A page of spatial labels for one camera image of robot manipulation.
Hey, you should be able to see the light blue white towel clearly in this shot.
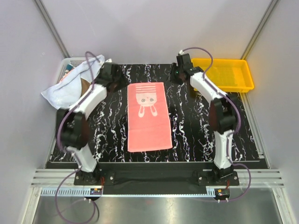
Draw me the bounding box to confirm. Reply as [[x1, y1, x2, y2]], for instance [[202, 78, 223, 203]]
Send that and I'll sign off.
[[41, 55, 105, 109]]

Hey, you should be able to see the pink rabbit towel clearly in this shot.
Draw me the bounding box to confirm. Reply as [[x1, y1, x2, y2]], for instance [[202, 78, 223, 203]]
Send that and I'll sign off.
[[128, 82, 172, 153]]

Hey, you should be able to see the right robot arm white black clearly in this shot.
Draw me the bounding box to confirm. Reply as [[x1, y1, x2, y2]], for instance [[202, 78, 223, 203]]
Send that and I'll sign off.
[[171, 53, 241, 185]]

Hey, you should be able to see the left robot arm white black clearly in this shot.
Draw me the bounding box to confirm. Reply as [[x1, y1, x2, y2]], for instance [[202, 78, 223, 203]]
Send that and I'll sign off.
[[56, 61, 128, 185]]

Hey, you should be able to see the brown towel in basket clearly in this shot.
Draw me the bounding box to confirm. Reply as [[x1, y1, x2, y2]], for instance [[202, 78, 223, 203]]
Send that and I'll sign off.
[[80, 78, 92, 97]]

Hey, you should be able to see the white perforated plastic basket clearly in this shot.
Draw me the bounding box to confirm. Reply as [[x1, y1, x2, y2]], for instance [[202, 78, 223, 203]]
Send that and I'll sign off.
[[56, 56, 100, 98]]

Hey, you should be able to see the yellow plastic tray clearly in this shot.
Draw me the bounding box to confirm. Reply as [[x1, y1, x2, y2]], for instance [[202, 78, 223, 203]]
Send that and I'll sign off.
[[191, 58, 254, 93]]

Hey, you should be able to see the black marble pattern mat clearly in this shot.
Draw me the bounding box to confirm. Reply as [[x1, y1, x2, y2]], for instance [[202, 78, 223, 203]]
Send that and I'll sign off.
[[50, 64, 261, 163]]

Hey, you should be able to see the left small connector board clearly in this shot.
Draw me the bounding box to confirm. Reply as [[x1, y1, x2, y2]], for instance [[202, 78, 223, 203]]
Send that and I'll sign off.
[[90, 188, 102, 195]]

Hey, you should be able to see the small connector board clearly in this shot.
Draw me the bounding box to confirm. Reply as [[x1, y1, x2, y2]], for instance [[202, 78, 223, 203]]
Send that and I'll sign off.
[[90, 188, 102, 195], [215, 189, 230, 200]]

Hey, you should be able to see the right small connector board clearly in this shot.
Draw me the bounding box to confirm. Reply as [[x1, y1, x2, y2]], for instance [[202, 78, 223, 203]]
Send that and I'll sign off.
[[215, 189, 230, 200]]

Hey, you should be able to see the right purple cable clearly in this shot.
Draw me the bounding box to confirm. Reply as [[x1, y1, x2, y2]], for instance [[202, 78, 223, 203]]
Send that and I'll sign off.
[[179, 47, 252, 202]]

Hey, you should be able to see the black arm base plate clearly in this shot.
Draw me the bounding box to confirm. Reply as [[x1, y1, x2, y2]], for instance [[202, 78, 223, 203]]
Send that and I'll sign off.
[[74, 162, 240, 186]]

